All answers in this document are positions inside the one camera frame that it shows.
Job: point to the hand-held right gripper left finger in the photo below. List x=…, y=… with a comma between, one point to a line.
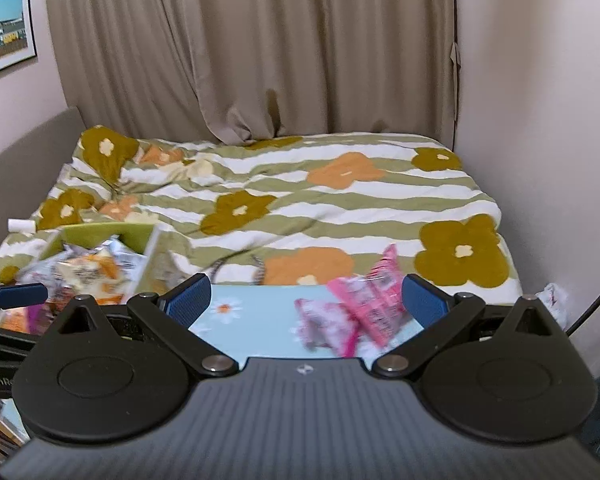
x=192, y=297

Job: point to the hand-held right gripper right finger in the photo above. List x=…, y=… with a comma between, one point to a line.
x=422, y=300

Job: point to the pink printed snack packet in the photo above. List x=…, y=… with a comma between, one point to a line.
x=375, y=302

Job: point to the cream orange cake packet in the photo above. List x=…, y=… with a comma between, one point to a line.
x=87, y=271

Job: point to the yellow green cardboard box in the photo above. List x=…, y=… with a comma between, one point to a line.
x=100, y=233

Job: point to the white crumpled bag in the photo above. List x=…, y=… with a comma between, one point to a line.
x=555, y=301

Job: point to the grey bed headboard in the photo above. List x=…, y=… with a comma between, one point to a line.
x=25, y=160

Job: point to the striped floral blanket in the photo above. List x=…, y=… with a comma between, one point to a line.
x=300, y=210

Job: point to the beige curtain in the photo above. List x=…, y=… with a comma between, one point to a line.
x=230, y=50

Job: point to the framed wall picture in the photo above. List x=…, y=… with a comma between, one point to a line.
x=2, y=25

